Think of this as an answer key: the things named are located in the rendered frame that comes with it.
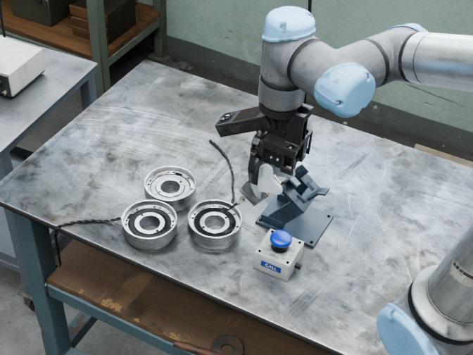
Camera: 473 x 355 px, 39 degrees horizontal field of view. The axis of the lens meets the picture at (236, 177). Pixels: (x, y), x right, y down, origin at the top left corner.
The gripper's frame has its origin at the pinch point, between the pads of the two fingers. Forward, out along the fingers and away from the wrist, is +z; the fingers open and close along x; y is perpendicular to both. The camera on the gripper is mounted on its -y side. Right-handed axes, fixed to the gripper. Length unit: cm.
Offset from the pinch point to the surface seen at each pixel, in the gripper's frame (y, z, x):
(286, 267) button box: 9.9, 9.2, -7.2
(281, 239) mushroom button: 7.3, 5.7, -4.6
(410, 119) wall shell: -4, 85, 157
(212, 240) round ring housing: -4.9, 9.7, -8.2
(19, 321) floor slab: -76, 93, -2
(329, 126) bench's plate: -1.9, 13.0, 40.6
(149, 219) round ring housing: -18.9, 11.2, -8.7
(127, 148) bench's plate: -36.8, 13.0, 8.3
